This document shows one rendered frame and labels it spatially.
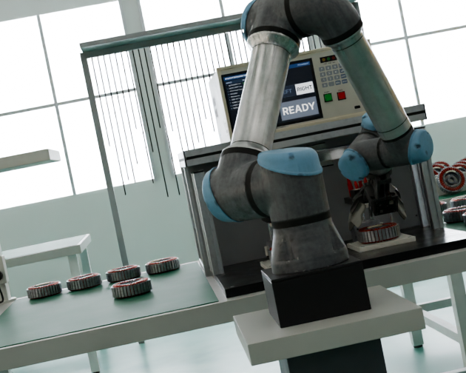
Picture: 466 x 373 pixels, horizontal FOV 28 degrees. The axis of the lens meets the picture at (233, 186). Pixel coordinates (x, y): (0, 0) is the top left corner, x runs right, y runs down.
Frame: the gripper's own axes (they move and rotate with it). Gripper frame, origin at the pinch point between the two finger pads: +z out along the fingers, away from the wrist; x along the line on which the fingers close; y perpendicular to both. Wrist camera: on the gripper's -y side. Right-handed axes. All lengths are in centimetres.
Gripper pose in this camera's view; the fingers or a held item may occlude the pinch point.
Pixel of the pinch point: (376, 223)
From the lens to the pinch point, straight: 248.8
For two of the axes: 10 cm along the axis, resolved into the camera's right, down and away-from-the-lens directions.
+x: 9.8, -2.0, 0.9
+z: 1.1, 7.9, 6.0
